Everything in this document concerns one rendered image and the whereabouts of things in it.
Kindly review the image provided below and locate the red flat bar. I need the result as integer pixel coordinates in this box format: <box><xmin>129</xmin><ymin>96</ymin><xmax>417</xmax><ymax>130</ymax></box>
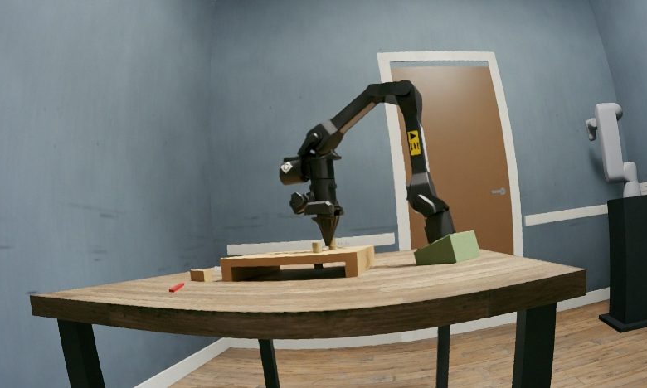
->
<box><xmin>169</xmin><ymin>283</ymin><xmax>184</xmax><ymax>293</ymax></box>

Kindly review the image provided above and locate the small brown wooden block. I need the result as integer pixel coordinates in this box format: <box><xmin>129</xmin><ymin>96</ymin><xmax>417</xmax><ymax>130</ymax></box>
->
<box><xmin>190</xmin><ymin>269</ymin><xmax>212</xmax><ymax>282</ymax></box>

